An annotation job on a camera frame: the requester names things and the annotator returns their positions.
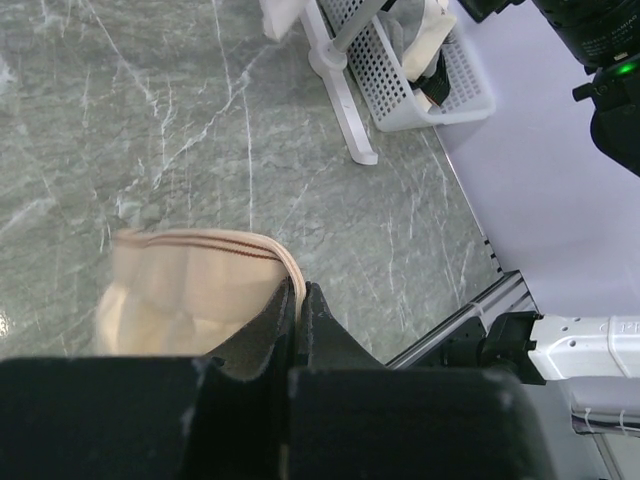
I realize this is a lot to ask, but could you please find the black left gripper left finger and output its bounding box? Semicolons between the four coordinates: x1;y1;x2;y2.
1;280;295;479

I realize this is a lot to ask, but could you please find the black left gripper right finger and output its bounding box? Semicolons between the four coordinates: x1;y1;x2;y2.
287;283;555;479

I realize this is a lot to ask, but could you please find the beige underwear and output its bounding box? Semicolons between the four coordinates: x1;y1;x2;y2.
95;229;306;355

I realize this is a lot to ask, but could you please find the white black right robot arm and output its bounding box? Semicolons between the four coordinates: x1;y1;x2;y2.
454;1;639;437

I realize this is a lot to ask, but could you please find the white plastic laundry basket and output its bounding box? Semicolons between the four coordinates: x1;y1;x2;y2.
346;1;496;132

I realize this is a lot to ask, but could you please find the white metal drying rack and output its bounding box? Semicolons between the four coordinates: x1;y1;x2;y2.
301;1;378;166

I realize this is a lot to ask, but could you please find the clothes pile in basket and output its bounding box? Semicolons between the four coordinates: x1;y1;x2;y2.
378;0;457;111

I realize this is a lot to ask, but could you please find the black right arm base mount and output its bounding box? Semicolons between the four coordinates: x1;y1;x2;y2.
437;311;546;385

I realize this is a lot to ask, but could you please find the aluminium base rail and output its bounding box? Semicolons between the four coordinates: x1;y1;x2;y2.
386;271;537;369

